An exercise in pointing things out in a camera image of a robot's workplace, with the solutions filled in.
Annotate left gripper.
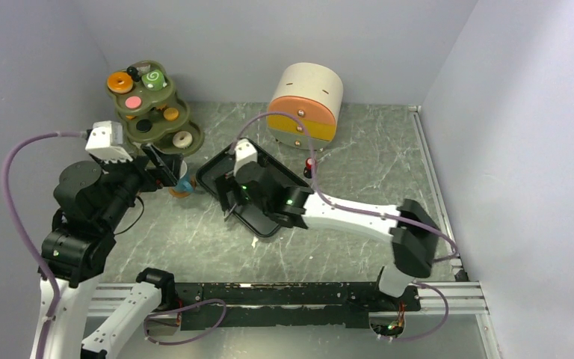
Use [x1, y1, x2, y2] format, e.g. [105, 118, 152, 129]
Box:
[93, 140, 184, 229]

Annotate white glazed donut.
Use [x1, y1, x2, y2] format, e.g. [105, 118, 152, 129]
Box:
[172, 131, 194, 149]

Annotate black round cookie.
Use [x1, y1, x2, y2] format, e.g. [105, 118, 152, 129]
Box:
[135, 119, 152, 133]

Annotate orange round coaster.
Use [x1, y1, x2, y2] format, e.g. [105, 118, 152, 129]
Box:
[168, 177, 197, 198]

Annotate blue mug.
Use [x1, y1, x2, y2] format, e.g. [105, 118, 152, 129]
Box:
[173, 160, 194, 194]

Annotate tan round biscuit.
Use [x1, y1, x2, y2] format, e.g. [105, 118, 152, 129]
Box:
[163, 107, 179, 121]

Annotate pink round cookie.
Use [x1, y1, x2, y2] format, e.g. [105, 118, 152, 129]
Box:
[124, 96, 143, 110]

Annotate green swirl roll cake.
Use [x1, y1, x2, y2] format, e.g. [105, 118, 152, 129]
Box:
[141, 70, 167, 91]

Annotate orange glazed donut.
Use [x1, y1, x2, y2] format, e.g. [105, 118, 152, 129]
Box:
[106, 71, 134, 94]

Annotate brown chocolate round cookie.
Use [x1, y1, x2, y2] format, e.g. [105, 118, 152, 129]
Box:
[133, 61, 150, 71]

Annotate metal food tongs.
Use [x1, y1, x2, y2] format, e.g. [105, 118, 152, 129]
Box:
[223, 205, 238, 222]

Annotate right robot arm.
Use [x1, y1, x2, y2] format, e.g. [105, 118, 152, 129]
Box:
[215, 163, 440, 310]

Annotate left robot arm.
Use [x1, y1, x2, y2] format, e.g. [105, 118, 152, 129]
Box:
[31, 150, 183, 358]

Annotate black rectangular baking tray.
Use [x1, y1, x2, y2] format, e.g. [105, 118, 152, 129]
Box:
[196, 141, 308, 238]

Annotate green three-tier serving stand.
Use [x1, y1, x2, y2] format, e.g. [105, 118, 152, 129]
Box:
[105, 60, 205, 156]

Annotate red and black stamp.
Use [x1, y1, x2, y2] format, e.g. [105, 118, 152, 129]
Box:
[303, 157, 316, 179]

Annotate round three-drawer mini cabinet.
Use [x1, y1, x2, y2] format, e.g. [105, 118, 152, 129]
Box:
[267, 62, 344, 150]

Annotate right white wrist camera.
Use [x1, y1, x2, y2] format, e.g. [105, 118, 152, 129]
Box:
[233, 138, 258, 175]

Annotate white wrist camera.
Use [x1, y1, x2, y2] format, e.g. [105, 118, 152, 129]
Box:
[85, 121, 133, 163]
[233, 138, 258, 175]

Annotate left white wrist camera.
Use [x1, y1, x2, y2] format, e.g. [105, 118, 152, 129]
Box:
[85, 121, 133, 163]

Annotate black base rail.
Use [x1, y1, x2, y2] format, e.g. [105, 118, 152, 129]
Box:
[158, 281, 421, 331]

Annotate aluminium frame rail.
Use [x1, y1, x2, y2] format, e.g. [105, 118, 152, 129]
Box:
[86, 281, 503, 359]

